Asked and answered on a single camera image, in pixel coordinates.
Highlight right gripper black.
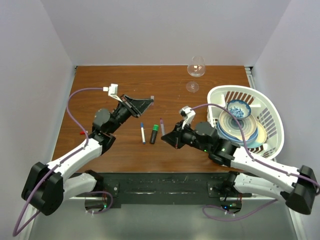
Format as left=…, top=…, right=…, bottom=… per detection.
left=161, top=120, right=210, bottom=153

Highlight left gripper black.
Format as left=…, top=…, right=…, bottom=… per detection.
left=108, top=94, right=153, bottom=134

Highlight purple pen cap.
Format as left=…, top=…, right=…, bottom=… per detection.
left=150, top=95, right=154, bottom=106

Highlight purple pen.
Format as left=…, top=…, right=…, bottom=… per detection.
left=159, top=118, right=166, bottom=136

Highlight green highlighter pen black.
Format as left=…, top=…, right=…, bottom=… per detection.
left=149, top=130, right=158, bottom=144

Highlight green highlighter cap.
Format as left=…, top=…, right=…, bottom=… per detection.
left=152, top=124, right=159, bottom=131

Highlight white pen blue tip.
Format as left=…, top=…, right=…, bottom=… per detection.
left=140, top=126, right=146, bottom=144

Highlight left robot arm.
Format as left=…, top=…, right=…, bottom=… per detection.
left=21, top=94, right=154, bottom=216

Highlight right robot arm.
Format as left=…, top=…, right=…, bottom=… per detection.
left=161, top=122, right=318, bottom=215

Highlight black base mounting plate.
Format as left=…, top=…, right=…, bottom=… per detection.
left=82, top=172, right=251, bottom=211

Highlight grey striped plate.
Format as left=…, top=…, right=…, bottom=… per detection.
left=218, top=111, right=257, bottom=140

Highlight clear wine glass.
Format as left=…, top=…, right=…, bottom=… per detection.
left=186, top=56, right=206, bottom=93

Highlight blue white patterned bowl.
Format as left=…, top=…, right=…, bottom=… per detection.
left=227, top=99, right=252, bottom=119

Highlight blue rimmed plate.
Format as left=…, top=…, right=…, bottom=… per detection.
left=216, top=122, right=258, bottom=146

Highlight cream plate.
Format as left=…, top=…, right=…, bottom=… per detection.
left=254, top=122, right=267, bottom=148

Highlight white plastic dish basket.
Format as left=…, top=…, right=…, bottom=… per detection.
left=207, top=85, right=285, bottom=161

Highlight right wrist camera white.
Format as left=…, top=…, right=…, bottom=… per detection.
left=179, top=106, right=196, bottom=129

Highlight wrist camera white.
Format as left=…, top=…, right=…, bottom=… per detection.
left=102, top=83, right=123, bottom=103
left=179, top=106, right=196, bottom=129

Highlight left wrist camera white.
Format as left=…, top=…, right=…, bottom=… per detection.
left=102, top=83, right=123, bottom=103

